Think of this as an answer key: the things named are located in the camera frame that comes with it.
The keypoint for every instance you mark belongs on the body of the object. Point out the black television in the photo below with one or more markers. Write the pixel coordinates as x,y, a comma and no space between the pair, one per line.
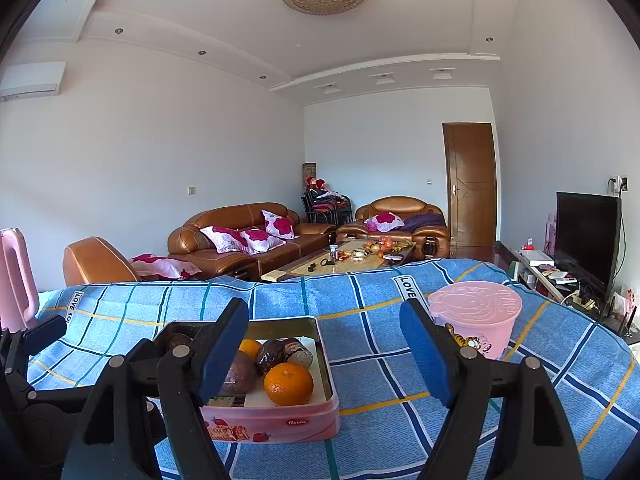
585,240

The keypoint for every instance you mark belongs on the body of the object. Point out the plate of fruit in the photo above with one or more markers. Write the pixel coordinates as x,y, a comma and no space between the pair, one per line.
380,246

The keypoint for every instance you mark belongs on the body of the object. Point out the pink tin box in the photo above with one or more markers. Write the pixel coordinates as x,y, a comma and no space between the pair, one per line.
280,425

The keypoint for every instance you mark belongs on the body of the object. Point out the brown wooden door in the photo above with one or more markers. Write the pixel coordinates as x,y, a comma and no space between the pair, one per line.
470,185

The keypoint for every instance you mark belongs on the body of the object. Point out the purple blanket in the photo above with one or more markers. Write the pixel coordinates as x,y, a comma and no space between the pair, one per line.
425,220

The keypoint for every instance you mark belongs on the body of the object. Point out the pink plastic chair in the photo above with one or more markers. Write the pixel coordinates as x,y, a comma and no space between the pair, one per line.
30,285

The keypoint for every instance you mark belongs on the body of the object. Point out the pink bag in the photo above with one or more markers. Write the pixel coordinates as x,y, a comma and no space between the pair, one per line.
550,232

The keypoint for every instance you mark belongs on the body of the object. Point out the tall patterned cylinder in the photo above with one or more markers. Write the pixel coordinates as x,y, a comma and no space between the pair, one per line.
308,172

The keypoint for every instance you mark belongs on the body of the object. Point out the white box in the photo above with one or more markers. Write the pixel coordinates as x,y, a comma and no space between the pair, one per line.
536,257

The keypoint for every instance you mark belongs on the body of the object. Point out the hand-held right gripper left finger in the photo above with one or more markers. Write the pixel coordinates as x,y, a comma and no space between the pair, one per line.
222,355

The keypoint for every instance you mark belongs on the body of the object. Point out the pink cartoon cup with lid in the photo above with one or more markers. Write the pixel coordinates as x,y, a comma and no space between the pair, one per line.
475,305

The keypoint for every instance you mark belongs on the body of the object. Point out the stack of dark chairs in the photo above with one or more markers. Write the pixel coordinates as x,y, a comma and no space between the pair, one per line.
325,205

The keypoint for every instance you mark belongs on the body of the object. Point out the glass jar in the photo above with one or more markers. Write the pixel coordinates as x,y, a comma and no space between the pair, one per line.
333,251

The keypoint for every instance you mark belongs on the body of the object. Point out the purple white cake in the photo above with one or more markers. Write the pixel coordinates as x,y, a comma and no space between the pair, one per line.
299,352

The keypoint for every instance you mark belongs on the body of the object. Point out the wall power socket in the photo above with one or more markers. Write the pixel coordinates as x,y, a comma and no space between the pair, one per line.
617,182

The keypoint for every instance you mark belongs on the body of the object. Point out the square ceiling light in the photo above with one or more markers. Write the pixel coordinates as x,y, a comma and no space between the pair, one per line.
382,78
442,74
327,87

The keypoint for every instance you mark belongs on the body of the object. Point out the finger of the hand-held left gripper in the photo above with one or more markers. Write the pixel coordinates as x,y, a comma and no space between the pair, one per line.
60,400
47,332

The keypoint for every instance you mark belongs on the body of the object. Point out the wooden coffee table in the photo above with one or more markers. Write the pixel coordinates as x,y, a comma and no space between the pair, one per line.
350,265

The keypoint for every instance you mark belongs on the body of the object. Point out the brown leather armchair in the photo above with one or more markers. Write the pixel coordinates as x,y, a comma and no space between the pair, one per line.
395,205

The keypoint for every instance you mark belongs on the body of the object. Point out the dark candy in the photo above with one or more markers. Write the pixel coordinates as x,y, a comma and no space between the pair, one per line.
270,356

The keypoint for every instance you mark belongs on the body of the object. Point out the low television cabinet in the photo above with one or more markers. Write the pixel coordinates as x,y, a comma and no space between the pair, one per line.
547,282

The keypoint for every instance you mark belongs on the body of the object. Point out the brown leather sofa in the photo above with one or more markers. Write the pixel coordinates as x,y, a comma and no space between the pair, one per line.
225,215

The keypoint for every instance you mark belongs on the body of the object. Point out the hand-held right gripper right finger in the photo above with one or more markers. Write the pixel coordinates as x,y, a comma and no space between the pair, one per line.
430,360

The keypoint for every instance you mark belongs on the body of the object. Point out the large purple passion fruit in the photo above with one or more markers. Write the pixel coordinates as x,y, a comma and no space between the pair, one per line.
239,375

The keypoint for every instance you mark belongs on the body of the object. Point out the white air conditioner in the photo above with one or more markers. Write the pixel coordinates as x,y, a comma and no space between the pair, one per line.
32,80

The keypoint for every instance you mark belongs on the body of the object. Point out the large orange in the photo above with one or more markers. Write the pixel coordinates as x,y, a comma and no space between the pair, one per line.
289,385

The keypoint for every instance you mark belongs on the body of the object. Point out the white pillow magenta flowers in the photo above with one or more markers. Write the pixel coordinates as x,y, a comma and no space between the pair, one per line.
225,237
157,265
260,239
384,220
280,225

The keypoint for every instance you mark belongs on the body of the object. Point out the blue checked blanket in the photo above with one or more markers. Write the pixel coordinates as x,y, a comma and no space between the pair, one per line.
370,320

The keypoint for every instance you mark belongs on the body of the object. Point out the orange leather chair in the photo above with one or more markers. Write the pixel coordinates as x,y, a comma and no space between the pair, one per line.
95,260

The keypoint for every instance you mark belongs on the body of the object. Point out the small orange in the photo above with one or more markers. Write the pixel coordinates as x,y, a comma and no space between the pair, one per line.
250,349

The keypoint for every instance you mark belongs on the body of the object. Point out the red plush toy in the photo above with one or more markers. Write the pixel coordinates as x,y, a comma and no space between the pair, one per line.
316,182

